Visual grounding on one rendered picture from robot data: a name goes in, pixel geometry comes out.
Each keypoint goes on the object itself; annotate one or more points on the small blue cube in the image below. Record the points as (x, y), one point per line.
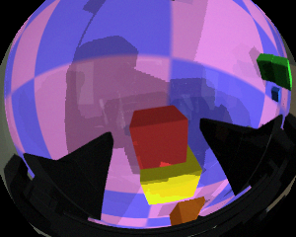
(275, 94)

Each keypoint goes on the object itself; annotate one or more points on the yellow block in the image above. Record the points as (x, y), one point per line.
(171, 183)

